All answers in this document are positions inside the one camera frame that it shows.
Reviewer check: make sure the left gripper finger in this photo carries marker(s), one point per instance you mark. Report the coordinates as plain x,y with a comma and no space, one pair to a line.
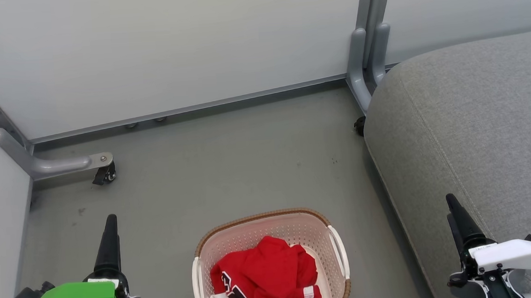
108,246

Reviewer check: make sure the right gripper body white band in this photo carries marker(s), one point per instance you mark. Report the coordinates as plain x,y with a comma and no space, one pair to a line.
511,254

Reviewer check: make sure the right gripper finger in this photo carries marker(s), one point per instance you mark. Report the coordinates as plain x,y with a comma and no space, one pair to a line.
455,248
465,226

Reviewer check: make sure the red jersey with number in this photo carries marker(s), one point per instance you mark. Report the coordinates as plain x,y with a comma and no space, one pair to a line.
241,279

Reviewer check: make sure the red shorts white stripe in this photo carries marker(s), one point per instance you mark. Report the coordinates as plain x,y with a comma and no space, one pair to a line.
303,269

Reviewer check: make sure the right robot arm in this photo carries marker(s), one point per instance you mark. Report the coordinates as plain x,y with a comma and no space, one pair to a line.
516,288

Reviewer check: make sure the grey fabric sofa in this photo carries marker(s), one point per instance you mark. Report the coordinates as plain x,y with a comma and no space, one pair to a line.
466,123

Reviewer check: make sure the grey partition foot bar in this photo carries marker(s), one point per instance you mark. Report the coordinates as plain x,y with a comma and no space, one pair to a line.
45,166

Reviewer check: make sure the white perforated laundry basket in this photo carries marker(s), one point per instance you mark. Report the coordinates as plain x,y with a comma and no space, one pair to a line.
252,230

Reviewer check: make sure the small black caster wheel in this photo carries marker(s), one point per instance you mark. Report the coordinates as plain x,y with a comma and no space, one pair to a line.
360,126

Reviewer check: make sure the black caster wheel with bracket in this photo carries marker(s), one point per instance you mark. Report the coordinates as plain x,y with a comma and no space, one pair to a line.
105,172

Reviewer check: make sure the grey partition bottom rail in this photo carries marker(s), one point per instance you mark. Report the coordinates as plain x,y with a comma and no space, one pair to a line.
189,110

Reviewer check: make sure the grey partition corner post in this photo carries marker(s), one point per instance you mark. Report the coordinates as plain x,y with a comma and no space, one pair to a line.
361,55

